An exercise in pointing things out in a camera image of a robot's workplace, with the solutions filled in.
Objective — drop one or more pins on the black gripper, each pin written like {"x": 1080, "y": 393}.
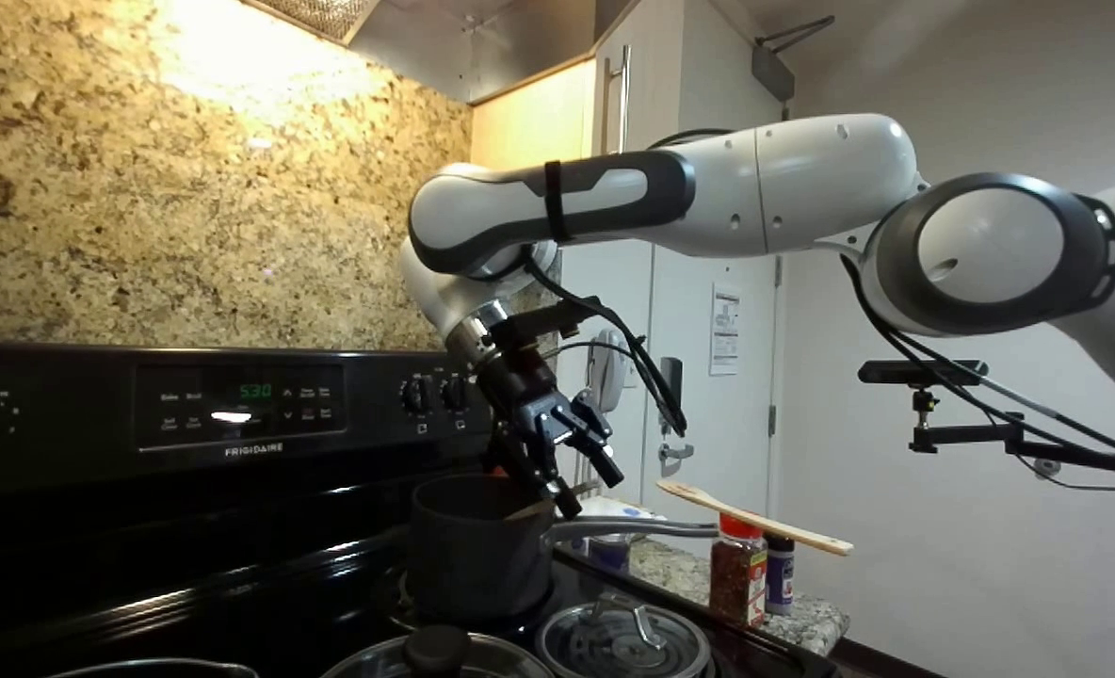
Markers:
{"x": 520, "y": 397}

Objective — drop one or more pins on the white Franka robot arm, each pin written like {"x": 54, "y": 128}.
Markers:
{"x": 770, "y": 182}

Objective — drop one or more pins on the glass pot lid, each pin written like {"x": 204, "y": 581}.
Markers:
{"x": 620, "y": 643}

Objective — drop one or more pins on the black electric stove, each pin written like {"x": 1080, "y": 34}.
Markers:
{"x": 143, "y": 527}

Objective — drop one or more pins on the small blue cup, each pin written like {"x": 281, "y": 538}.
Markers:
{"x": 609, "y": 550}

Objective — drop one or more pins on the metal door lever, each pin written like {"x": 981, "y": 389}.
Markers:
{"x": 677, "y": 452}

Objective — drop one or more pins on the black door lock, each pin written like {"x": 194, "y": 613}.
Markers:
{"x": 667, "y": 389}

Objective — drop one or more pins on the white door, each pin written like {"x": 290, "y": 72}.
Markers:
{"x": 733, "y": 428}

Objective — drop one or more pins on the light wooden stick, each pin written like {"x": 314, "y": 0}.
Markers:
{"x": 760, "y": 521}

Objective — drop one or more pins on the paper notice sheet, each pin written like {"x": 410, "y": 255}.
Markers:
{"x": 723, "y": 330}

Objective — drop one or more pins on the spice jar with red lid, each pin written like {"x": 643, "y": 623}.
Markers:
{"x": 741, "y": 578}

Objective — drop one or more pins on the glass lid with black knob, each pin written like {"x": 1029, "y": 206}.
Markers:
{"x": 437, "y": 654}

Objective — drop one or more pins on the small blue spice bottle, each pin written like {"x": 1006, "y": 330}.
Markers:
{"x": 782, "y": 569}

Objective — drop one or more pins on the clear glass dish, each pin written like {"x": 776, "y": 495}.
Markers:
{"x": 814, "y": 625}

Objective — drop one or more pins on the steel range hood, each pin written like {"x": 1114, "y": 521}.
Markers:
{"x": 459, "y": 44}

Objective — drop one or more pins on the metal door closer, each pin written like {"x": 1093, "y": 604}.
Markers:
{"x": 776, "y": 63}

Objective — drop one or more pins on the pan rim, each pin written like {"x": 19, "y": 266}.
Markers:
{"x": 156, "y": 668}

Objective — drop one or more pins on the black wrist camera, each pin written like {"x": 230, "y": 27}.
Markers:
{"x": 543, "y": 318}

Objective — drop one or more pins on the light wooden wall cabinet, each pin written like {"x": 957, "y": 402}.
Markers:
{"x": 533, "y": 117}

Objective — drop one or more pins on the black camera bar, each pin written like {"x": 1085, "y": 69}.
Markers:
{"x": 898, "y": 372}

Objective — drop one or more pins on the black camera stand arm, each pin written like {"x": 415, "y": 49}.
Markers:
{"x": 957, "y": 437}

